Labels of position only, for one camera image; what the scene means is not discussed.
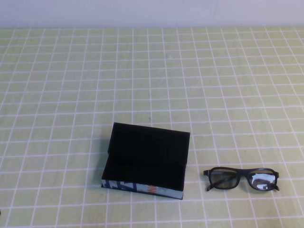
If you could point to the black glasses case printed side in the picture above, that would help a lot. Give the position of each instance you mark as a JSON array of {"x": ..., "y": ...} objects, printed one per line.
[{"x": 147, "y": 152}]

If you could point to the black-framed glasses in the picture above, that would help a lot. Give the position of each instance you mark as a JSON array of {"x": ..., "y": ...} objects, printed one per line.
[{"x": 248, "y": 171}]

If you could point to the green white-checked tablecloth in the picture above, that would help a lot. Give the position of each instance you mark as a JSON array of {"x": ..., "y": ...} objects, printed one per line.
[{"x": 71, "y": 71}]

